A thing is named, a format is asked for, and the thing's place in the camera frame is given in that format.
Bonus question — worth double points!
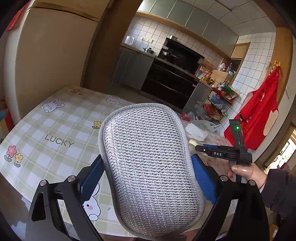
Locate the white foam fruit net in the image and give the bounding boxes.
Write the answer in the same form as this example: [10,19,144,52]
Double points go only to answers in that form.
[185,123,208,142]

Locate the white mesh scrub pad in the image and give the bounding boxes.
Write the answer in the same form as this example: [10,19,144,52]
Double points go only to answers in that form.
[98,103,205,240]

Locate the person's right hand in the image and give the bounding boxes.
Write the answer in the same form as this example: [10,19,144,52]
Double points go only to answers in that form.
[227,163,267,189]

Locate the white green shopping bag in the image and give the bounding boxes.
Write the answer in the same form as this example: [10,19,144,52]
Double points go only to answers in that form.
[192,120,221,133]

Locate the checkered bunny tablecloth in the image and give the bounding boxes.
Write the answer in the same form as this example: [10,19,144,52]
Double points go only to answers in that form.
[1,86,130,240]

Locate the black stove oven unit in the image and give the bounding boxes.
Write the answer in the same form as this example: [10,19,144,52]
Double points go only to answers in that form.
[141,58,198,109]

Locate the black range hood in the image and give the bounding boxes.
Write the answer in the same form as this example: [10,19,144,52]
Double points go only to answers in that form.
[158,38,205,74]

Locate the grey lower cabinets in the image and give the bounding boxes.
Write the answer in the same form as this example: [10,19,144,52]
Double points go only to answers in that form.
[111,46,155,91]

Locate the grey cabinets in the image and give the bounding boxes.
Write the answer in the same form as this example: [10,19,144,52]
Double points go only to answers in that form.
[138,0,238,56]
[111,46,155,91]

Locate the steel cooking pot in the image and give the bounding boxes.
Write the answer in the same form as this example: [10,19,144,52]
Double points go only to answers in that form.
[143,48,155,54]

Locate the white electric kettle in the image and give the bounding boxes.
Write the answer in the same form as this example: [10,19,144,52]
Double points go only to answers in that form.
[124,36,134,46]

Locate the grey upper cabinets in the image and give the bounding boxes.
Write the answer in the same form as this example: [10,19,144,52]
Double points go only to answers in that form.
[138,0,238,56]

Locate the beige refrigerator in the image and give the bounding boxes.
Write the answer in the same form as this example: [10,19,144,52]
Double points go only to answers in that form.
[3,0,109,123]

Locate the red fridge banner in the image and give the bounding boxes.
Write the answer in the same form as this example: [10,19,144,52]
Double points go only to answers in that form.
[4,1,31,32]

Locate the wire storage rack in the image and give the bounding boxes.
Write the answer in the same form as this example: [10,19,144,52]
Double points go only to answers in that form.
[202,83,240,123]

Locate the wooden wall cabinet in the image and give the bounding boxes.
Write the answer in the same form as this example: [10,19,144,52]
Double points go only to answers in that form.
[230,43,250,59]

